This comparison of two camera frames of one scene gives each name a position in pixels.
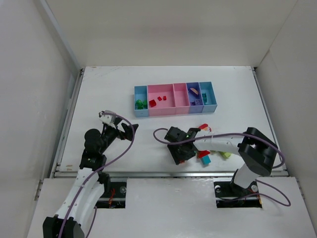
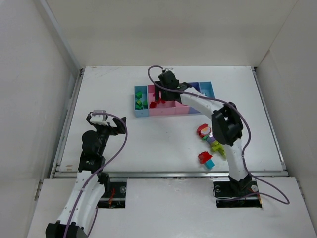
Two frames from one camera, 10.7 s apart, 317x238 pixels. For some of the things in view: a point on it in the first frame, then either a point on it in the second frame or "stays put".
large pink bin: x=164 y=96 stays put
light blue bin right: x=211 y=104 stays put
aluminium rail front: x=73 y=174 stays put
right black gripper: x=175 y=154 to x=165 y=91
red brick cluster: x=152 y=103 stays put
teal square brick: x=205 y=160 to x=209 y=163
